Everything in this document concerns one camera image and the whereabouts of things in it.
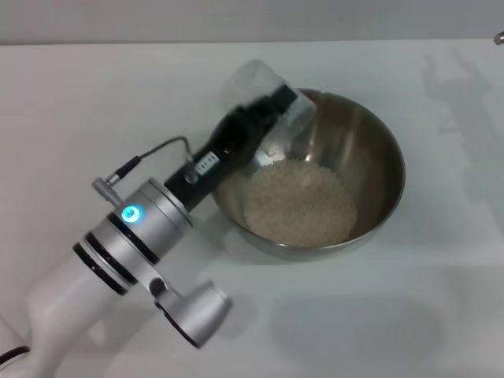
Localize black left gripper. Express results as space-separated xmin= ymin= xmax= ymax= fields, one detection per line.
xmin=164 ymin=83 xmax=299 ymax=212

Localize clear plastic measuring cup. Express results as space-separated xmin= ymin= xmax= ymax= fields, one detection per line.
xmin=219 ymin=58 xmax=318 ymax=159

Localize white rice grains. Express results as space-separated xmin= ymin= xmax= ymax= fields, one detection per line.
xmin=242 ymin=157 xmax=359 ymax=247

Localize stainless steel mixing bowl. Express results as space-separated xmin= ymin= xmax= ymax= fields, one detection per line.
xmin=208 ymin=87 xmax=407 ymax=261

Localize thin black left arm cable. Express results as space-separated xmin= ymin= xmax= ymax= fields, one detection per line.
xmin=91 ymin=135 xmax=199 ymax=206

